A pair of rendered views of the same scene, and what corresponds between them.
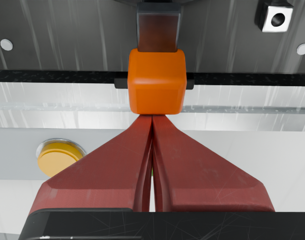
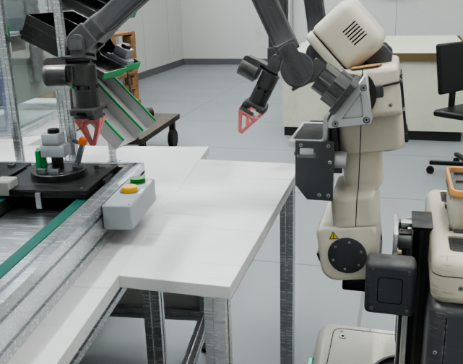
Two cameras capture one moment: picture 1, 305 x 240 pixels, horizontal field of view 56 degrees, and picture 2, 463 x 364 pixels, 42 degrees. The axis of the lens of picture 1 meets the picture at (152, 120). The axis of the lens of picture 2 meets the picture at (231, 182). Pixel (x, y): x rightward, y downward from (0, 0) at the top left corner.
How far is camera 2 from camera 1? 1.57 m
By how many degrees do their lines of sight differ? 81
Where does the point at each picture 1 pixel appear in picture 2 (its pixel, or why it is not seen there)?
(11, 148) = (119, 196)
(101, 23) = (85, 180)
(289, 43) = (106, 166)
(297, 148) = (186, 193)
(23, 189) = (191, 250)
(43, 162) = (125, 188)
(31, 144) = (120, 194)
